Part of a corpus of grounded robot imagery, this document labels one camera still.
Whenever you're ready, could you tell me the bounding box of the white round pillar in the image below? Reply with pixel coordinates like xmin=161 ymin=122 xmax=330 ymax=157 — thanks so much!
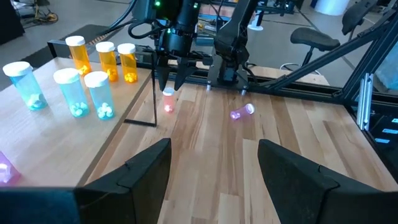
xmin=313 ymin=0 xmax=351 ymax=16

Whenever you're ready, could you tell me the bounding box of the black aluminium rig frame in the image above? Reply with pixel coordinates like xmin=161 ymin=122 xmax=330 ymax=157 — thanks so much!
xmin=46 ymin=0 xmax=398 ymax=184

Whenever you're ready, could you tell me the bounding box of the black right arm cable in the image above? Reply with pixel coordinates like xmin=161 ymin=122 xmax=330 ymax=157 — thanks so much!
xmin=107 ymin=0 xmax=165 ymax=40

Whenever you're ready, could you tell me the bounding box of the black box with blue labels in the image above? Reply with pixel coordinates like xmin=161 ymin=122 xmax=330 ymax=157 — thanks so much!
xmin=363 ymin=105 xmax=398 ymax=181

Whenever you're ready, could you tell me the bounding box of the pink medicine bottle white cap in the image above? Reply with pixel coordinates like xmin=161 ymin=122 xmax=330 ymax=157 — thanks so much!
xmin=162 ymin=87 xmax=175 ymax=113

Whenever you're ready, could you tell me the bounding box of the orange medicine bottle white cap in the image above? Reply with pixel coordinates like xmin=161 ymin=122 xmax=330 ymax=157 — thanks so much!
xmin=117 ymin=42 xmax=139 ymax=84
xmin=95 ymin=41 xmax=119 ymax=83
xmin=65 ymin=35 xmax=93 ymax=77

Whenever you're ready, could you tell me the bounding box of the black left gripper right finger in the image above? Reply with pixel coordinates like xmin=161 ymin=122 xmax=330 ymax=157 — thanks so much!
xmin=257 ymin=138 xmax=398 ymax=224

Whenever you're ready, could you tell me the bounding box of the teal medicine bottle white cap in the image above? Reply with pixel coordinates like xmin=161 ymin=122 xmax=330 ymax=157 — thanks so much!
xmin=2 ymin=61 xmax=49 ymax=111
xmin=52 ymin=67 xmax=91 ymax=118
xmin=83 ymin=71 xmax=116 ymax=121

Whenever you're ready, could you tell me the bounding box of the yellow cable coil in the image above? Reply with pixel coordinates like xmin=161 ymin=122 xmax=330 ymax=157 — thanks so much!
xmin=27 ymin=0 xmax=60 ymax=26

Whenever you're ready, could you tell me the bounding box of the silver metal bracket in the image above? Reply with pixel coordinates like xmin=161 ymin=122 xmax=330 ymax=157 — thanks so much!
xmin=356 ymin=73 xmax=374 ymax=131

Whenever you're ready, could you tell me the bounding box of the wooden shelf with black frame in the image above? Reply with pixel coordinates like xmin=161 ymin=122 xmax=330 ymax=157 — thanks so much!
xmin=0 ymin=51 xmax=158 ymax=187

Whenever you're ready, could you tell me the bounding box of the purple medicine bottle white cap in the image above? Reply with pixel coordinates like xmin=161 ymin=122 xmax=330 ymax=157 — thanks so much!
xmin=0 ymin=151 xmax=22 ymax=187
xmin=229 ymin=103 xmax=256 ymax=121

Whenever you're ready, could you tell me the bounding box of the black office chair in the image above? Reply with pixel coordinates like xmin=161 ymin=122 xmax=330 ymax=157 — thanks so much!
xmin=279 ymin=0 xmax=379 ymax=75

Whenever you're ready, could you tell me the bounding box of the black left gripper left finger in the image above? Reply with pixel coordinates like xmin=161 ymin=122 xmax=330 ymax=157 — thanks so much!
xmin=0 ymin=138 xmax=172 ymax=224

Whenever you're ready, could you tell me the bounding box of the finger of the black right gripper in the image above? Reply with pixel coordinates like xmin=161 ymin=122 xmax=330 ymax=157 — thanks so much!
xmin=173 ymin=62 xmax=198 ymax=91
xmin=155 ymin=62 xmax=172 ymax=92

